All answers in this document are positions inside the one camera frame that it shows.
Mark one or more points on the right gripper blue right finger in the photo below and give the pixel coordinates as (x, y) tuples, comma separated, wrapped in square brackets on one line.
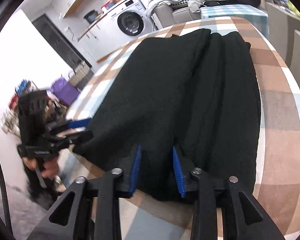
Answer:
[(183, 167)]

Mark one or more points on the white blanket on sofa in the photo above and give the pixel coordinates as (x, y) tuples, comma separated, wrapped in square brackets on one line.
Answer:
[(175, 4)]

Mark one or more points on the light blue checkered cloth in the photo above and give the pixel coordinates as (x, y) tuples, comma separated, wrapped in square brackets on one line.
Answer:
[(258, 18)]

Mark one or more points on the checkered table cloth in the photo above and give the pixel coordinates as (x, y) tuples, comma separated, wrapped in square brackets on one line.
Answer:
[(277, 181)]

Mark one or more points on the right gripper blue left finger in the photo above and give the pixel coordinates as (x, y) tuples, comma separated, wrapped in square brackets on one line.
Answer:
[(130, 166)]

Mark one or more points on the woven laundry basket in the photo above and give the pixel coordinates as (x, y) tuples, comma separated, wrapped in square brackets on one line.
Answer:
[(81, 75)]

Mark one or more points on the person left hand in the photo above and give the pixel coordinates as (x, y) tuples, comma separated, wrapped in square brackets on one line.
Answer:
[(50, 166)]

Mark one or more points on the black knit sweater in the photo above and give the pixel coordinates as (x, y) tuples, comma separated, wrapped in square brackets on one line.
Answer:
[(198, 91)]

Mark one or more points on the white washing machine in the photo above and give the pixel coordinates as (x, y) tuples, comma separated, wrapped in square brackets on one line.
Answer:
[(128, 20)]

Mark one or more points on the purple bag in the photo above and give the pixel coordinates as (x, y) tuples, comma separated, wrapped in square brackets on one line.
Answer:
[(64, 91)]

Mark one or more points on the yellow green toy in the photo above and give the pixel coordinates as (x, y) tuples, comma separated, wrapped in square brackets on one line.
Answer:
[(293, 9)]

